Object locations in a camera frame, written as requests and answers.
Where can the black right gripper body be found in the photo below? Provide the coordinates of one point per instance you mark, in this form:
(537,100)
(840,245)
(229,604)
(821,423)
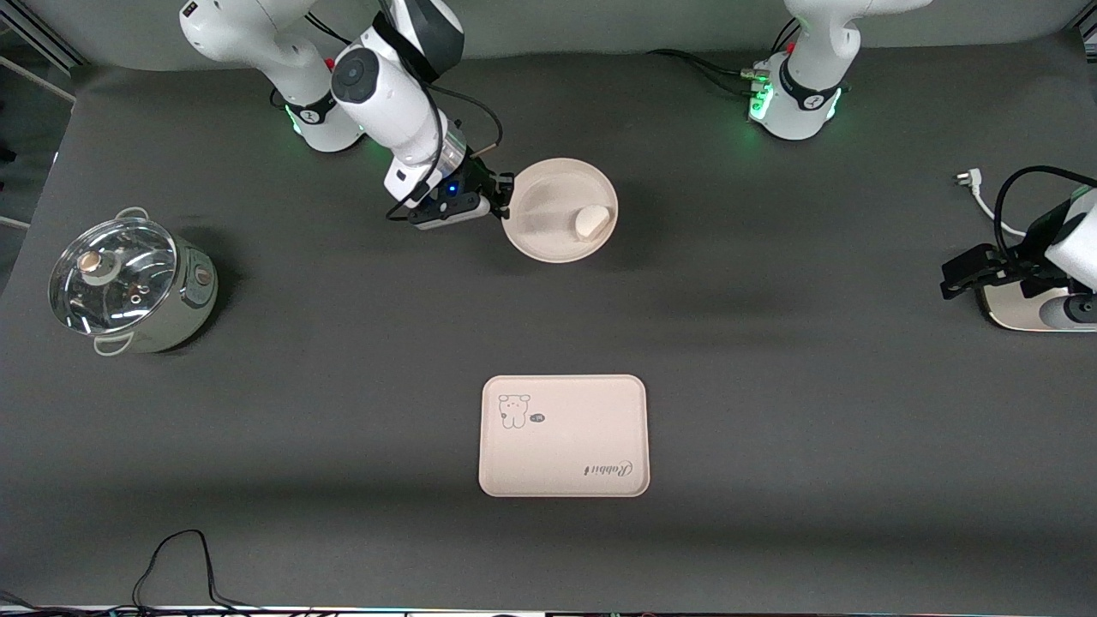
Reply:
(476,182)

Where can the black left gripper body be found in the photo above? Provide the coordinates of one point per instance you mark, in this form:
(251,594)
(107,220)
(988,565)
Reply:
(1016,265)

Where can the beige round plate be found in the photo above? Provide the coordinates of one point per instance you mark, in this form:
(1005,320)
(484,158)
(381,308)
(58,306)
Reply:
(548,214)

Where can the white steamed bun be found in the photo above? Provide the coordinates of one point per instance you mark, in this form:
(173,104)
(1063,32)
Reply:
(591,223)

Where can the glass pot lid with knob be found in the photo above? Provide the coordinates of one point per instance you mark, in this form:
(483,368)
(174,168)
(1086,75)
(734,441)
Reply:
(111,283)

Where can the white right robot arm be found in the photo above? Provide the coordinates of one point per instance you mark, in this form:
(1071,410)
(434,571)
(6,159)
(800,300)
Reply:
(386,94)

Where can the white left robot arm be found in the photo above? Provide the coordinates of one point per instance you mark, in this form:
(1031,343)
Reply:
(806,94)

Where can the beige rectangular rabbit print tray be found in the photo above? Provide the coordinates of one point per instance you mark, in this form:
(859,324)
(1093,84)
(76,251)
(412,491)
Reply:
(566,446)

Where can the cream white toaster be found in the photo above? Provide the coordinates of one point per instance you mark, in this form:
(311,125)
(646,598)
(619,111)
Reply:
(1016,310)

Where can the dark grey table cloth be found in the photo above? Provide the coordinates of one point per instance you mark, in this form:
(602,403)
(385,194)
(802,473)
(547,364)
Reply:
(343,428)

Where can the pale green electric cooking pot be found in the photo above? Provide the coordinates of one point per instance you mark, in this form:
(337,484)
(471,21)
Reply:
(184,308)

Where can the aluminium frame rail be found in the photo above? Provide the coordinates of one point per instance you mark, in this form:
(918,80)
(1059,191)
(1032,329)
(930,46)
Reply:
(38,60)

